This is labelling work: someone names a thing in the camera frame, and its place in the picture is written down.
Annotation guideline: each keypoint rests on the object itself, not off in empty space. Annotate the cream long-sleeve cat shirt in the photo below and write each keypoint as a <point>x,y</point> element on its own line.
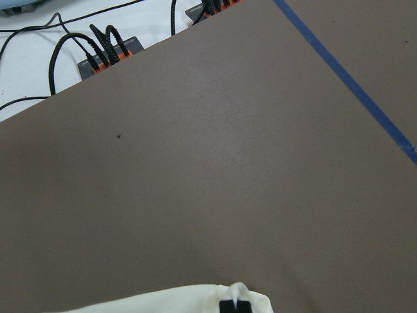
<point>192,298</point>

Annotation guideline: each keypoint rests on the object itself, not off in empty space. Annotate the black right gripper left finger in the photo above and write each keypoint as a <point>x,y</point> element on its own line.
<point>227,306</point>

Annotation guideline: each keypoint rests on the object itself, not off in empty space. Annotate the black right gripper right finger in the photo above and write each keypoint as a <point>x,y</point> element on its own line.
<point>244,307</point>

